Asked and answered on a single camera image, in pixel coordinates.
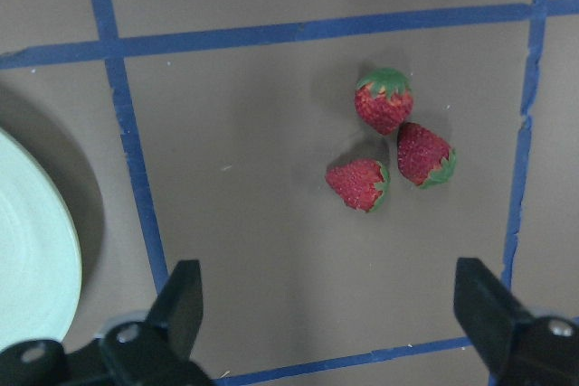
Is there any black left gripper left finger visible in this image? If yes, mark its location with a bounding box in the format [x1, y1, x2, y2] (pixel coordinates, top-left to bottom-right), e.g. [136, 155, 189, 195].
[1, 260, 212, 385]

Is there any pale green round plate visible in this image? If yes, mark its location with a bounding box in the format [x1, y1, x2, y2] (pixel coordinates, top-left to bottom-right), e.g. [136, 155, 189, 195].
[1, 132, 82, 348]

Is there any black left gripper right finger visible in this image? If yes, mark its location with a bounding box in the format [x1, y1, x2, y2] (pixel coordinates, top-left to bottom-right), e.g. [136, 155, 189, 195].
[453, 258, 578, 385]

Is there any red strawberry picked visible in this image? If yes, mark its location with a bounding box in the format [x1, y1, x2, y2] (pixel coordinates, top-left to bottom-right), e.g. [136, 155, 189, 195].
[325, 159, 391, 212]
[354, 68, 413, 136]

